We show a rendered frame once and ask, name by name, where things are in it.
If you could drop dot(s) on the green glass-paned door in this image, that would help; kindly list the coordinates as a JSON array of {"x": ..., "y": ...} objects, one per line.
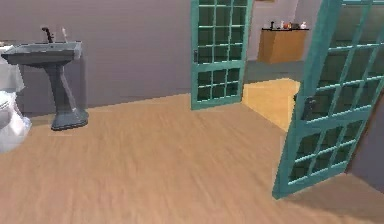
[
  {"x": 333, "y": 100},
  {"x": 218, "y": 53}
]

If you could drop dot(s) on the orange wooden cabinet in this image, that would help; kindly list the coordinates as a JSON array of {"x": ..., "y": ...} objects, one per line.
[{"x": 281, "y": 45}]

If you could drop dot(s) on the white small bottle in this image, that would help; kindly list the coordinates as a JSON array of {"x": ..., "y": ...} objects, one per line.
[{"x": 282, "y": 24}]

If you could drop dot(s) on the white toothbrush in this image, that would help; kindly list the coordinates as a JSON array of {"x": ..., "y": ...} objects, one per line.
[{"x": 64, "y": 34}]

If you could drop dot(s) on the black sink faucet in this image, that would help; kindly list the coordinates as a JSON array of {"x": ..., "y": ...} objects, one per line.
[{"x": 48, "y": 33}]

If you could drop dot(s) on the white toilet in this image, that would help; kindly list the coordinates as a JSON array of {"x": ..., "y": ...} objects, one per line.
[{"x": 8, "y": 106}]

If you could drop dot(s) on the grey pedestal sink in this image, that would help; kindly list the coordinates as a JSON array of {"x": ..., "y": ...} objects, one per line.
[{"x": 56, "y": 76}]

